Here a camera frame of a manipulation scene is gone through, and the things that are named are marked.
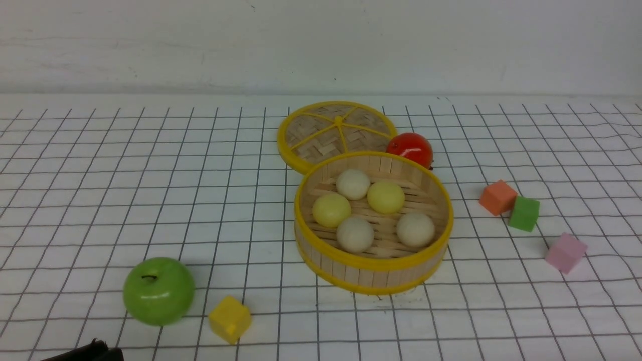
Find bamboo steamer tray yellow rim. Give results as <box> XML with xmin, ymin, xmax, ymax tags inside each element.
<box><xmin>293</xmin><ymin>151</ymin><xmax>454</xmax><ymax>295</ymax></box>

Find white bun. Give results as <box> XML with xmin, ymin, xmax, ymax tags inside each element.
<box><xmin>336</xmin><ymin>217</ymin><xmax>375</xmax><ymax>254</ymax></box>
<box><xmin>335</xmin><ymin>169</ymin><xmax>371</xmax><ymax>201</ymax></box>
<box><xmin>395</xmin><ymin>212</ymin><xmax>436</xmax><ymax>247</ymax></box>

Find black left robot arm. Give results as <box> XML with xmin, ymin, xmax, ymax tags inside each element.
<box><xmin>45</xmin><ymin>339</ymin><xmax>124</xmax><ymax>361</ymax></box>

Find green apple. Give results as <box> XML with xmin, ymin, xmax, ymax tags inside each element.
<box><xmin>122</xmin><ymin>257</ymin><xmax>195</xmax><ymax>326</ymax></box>

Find orange cube block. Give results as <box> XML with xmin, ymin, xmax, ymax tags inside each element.
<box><xmin>479</xmin><ymin>180</ymin><xmax>518</xmax><ymax>216</ymax></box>

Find pink cube block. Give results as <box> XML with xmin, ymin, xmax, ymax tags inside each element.
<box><xmin>544</xmin><ymin>232</ymin><xmax>588</xmax><ymax>274</ymax></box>

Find red tomato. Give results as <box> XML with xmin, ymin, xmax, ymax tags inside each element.
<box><xmin>387</xmin><ymin>132</ymin><xmax>434</xmax><ymax>171</ymax></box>

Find yellow cube block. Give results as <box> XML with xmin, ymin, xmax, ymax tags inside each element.
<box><xmin>207</xmin><ymin>295</ymin><xmax>252</xmax><ymax>344</ymax></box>

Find green cube block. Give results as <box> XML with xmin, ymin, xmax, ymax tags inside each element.
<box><xmin>508</xmin><ymin>195</ymin><xmax>540</xmax><ymax>232</ymax></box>

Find bamboo steamer lid yellow rim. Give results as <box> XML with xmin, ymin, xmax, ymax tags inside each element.
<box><xmin>276</xmin><ymin>101</ymin><xmax>398</xmax><ymax>174</ymax></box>

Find yellow bun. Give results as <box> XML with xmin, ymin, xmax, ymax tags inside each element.
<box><xmin>312</xmin><ymin>193</ymin><xmax>352</xmax><ymax>229</ymax></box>
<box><xmin>367</xmin><ymin>180</ymin><xmax>405</xmax><ymax>214</ymax></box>

